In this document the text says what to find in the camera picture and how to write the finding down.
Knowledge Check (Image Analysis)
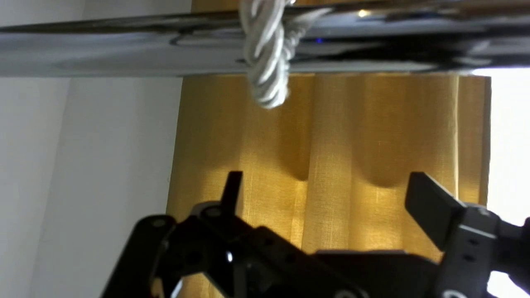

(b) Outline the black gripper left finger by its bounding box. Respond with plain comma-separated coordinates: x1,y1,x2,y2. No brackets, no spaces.
100,171,367,298

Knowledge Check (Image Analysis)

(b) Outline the mustard yellow curtain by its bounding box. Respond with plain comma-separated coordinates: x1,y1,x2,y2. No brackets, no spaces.
167,74,490,258

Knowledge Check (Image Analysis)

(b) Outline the white twisted rope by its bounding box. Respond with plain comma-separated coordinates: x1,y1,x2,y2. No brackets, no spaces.
238,0,311,111

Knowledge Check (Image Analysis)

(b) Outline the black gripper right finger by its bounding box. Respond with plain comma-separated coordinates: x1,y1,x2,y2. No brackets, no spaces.
405,172,530,298

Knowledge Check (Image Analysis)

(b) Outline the chrome clothes rack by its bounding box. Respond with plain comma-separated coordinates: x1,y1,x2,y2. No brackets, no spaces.
0,0,530,76

